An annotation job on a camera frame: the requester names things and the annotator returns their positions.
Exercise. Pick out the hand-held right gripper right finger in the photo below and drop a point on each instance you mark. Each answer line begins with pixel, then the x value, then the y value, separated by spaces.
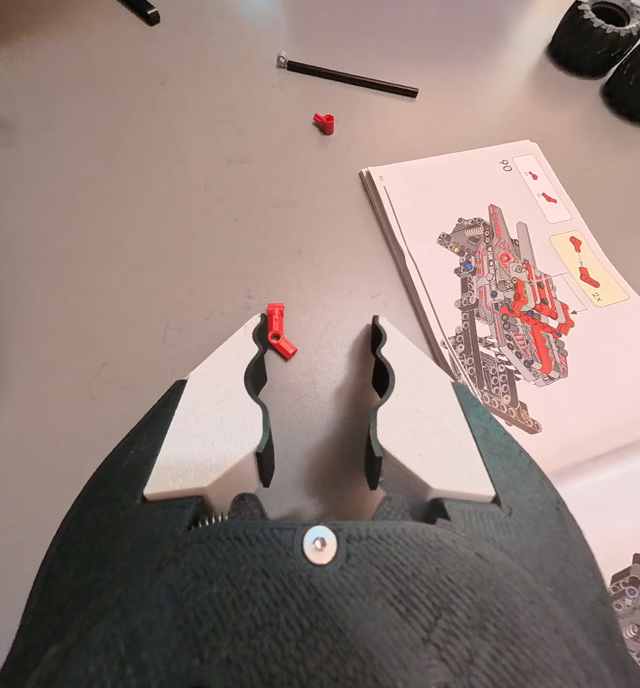
pixel 433 430

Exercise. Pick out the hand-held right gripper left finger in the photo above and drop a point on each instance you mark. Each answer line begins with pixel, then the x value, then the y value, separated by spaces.
pixel 212 430

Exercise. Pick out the red angled connector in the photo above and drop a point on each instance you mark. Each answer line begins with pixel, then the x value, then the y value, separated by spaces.
pixel 278 333

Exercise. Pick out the instruction booklet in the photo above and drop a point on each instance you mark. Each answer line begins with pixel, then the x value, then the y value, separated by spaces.
pixel 594 408

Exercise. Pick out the small red connector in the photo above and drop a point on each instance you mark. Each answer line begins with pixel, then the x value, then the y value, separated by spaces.
pixel 324 123

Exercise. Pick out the long black axle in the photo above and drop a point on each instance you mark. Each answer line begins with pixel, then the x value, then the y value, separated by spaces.
pixel 352 79

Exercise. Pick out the small grey bush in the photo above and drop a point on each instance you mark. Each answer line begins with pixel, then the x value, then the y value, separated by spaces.
pixel 282 59

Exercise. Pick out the black knobby tyre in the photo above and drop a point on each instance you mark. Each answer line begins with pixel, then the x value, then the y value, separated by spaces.
pixel 594 40
pixel 636 86

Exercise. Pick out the black beam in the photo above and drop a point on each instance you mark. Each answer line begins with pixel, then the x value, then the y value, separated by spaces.
pixel 141 9

